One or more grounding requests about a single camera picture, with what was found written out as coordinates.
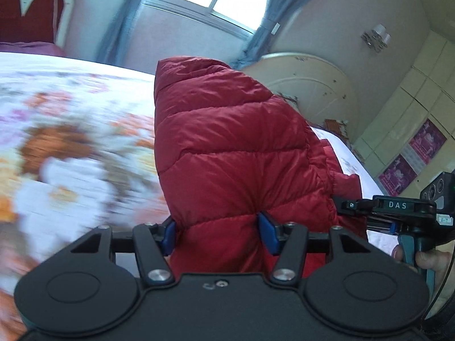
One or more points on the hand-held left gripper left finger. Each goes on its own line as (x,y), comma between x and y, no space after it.
(169,236)

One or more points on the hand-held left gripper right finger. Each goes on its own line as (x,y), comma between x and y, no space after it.
(268,232)

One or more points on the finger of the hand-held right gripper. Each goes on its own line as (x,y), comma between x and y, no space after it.
(352,205)

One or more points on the red puffer jacket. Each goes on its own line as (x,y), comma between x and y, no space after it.
(231,149)

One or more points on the person's right hand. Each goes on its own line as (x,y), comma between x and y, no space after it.
(432,260)

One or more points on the pink wardrobe poster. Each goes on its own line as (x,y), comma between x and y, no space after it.
(397,174)
(426,142)

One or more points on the orange floral pillow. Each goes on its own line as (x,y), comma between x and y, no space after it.
(336,128)

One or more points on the cream wardrobe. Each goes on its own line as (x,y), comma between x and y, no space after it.
(419,92)

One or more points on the white floral bed sheet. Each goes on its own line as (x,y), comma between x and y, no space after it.
(78,149)

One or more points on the cream round headboard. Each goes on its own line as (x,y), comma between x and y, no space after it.
(312,81)

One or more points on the wall lamp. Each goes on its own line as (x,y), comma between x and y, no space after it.
(376,38)

